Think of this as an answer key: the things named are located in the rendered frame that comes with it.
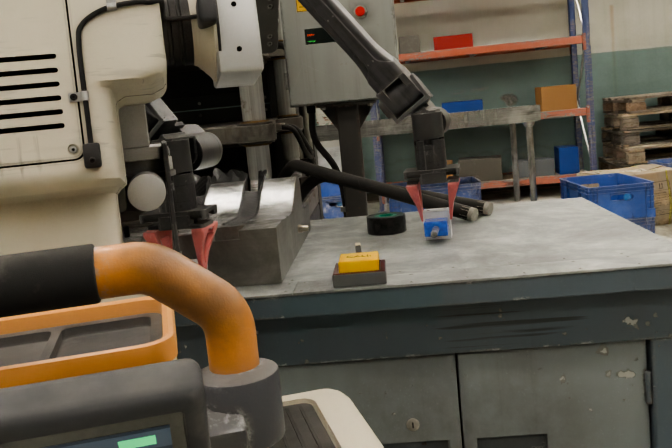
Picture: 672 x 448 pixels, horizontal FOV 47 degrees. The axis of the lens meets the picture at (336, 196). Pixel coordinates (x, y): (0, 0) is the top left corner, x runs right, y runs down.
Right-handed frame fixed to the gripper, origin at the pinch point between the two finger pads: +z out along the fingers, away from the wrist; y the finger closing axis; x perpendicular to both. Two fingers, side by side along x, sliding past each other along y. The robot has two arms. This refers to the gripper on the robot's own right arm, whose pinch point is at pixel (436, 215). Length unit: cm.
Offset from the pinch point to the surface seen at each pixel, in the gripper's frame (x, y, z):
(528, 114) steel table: -343, -37, 3
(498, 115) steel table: -340, -19, 1
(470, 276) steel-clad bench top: 31.3, -6.3, 3.9
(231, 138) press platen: -43, 53, -17
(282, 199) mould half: 5.0, 28.0, -6.4
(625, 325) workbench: 25.2, -28.5, 14.7
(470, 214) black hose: -15.8, -5.8, 3.1
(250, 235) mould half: 30.1, 26.9, -4.7
